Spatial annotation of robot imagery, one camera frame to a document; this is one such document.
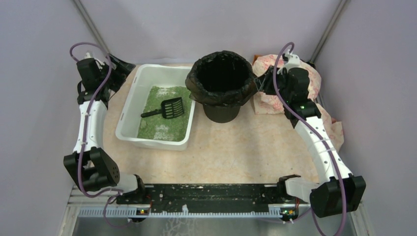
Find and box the black trash bin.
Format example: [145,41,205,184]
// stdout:
[203,104,241,123]

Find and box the white plastic litter box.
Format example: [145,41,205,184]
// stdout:
[116,64,195,151]

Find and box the green litter clump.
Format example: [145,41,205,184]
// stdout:
[139,119,147,129]

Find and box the black litter scoop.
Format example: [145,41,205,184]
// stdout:
[141,97,185,119]

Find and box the black garbage bag liner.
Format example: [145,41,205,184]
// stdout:
[185,50,258,107]

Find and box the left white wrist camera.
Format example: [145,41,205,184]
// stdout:
[84,51,95,62]

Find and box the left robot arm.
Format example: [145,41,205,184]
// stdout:
[63,54,147,204]

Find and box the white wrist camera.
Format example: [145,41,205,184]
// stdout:
[282,53,301,70]
[84,51,95,62]

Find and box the pink floral cloth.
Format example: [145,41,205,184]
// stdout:
[252,54,344,151]

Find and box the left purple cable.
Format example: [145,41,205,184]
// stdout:
[69,42,134,229]

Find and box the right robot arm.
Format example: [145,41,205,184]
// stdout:
[254,67,366,218]

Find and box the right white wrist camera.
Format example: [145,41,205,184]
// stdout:
[282,53,301,70]

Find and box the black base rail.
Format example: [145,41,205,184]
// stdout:
[68,178,309,220]

